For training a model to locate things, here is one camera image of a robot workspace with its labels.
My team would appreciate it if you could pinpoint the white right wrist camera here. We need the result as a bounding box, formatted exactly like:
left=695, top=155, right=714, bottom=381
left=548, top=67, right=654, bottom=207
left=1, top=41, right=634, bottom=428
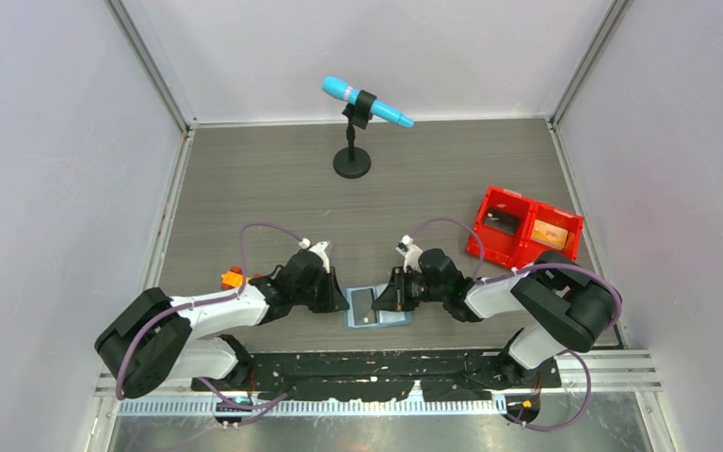
left=395, top=234, right=424, bottom=272

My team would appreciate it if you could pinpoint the orange card in bin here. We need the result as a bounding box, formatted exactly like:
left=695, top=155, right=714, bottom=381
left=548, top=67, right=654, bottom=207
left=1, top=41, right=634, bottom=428
left=531, top=219, right=569, bottom=250

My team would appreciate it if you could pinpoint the black microphone stand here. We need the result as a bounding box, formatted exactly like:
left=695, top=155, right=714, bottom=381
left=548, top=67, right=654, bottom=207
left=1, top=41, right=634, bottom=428
left=333, top=104, right=373, bottom=179

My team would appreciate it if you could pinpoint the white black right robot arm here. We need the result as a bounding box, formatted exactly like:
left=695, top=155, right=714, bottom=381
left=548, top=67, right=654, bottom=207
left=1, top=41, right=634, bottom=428
left=372, top=249, right=622, bottom=389

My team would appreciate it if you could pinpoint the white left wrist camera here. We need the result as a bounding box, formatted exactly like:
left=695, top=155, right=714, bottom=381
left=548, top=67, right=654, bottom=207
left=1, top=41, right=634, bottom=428
left=298, top=237, right=332, bottom=273

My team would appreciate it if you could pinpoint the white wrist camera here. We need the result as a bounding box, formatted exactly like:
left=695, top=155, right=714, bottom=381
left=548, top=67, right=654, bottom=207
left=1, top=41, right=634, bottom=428
left=395, top=234, right=424, bottom=272
left=298, top=237, right=332, bottom=273

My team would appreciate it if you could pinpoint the black credit card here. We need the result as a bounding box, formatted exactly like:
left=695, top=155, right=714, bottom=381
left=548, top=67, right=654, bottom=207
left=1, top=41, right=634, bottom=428
left=350, top=288, right=378, bottom=328

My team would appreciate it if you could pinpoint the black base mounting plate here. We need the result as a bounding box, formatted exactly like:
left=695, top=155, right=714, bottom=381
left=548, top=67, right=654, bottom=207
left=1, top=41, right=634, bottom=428
left=212, top=349, right=561, bottom=402

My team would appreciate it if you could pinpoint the red two-compartment bin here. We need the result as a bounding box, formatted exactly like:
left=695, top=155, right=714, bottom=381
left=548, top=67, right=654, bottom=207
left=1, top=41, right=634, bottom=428
left=465, top=186, right=585, bottom=268

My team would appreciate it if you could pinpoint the blue toy microphone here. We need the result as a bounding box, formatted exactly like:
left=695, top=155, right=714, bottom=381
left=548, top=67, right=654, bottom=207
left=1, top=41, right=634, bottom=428
left=322, top=76, right=415, bottom=128

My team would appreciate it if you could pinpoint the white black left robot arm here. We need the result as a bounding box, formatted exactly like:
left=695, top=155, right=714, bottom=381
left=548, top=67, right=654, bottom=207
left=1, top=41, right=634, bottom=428
left=94, top=241, right=349, bottom=399

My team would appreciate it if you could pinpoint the black card in bin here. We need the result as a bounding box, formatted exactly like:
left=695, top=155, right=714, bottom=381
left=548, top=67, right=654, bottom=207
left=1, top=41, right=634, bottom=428
left=483, top=208, right=521, bottom=236

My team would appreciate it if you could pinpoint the blue card holder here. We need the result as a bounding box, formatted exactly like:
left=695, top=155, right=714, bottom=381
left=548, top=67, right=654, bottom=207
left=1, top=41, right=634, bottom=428
left=344, top=284, right=414, bottom=331

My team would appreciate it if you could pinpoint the orange plastic object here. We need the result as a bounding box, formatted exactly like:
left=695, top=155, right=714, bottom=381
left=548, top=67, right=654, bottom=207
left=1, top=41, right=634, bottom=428
left=220, top=266, right=244, bottom=290

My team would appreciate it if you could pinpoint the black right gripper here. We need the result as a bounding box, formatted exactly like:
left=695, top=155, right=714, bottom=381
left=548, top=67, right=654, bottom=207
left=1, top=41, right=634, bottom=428
left=373, top=266, right=447, bottom=313

